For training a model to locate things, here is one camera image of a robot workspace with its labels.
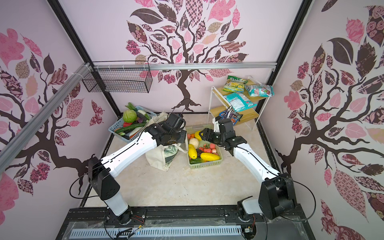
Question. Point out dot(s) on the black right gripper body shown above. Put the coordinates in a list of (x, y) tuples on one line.
[(215, 137)]

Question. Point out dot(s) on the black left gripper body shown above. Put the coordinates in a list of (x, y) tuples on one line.
[(178, 136)]

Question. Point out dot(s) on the light green plastic basket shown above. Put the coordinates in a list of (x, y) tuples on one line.
[(202, 146)]

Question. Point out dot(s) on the beige canvas grocery bag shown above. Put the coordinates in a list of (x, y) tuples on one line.
[(161, 157)]

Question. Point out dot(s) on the green cabbage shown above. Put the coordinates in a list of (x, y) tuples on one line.
[(129, 116)]

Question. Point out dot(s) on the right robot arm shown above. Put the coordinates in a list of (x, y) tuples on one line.
[(277, 192)]

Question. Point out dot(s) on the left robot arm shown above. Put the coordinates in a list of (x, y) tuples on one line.
[(102, 173)]

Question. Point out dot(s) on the blue dark candy bag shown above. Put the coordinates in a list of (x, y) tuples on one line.
[(232, 115)]

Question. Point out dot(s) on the teal white snack bag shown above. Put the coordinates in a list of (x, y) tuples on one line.
[(239, 102)]

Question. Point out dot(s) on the green yellow snack bag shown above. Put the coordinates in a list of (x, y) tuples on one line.
[(235, 84)]

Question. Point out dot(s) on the teal pink snack bag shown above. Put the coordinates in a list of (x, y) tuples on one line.
[(260, 91)]

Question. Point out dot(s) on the white garlic bulb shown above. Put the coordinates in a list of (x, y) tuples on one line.
[(195, 142)]

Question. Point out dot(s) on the yellow corn cob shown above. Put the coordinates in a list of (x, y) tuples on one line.
[(209, 157)]

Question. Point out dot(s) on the yellow mango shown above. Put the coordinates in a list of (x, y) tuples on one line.
[(192, 152)]

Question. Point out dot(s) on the dark purple eggplant back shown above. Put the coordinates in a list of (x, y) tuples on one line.
[(143, 115)]

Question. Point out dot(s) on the white wooden two-tier shelf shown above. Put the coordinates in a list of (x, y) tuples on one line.
[(248, 115)]

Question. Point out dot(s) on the long green cucumber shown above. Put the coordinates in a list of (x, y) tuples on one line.
[(129, 128)]

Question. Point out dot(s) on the light blue plastic basket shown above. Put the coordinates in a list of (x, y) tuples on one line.
[(129, 136)]

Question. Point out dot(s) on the white vented strip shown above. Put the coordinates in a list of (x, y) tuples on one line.
[(161, 233)]

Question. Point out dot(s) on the black wire wall basket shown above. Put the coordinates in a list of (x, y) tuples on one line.
[(119, 77)]

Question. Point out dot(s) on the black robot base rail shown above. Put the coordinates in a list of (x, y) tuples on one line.
[(254, 227)]

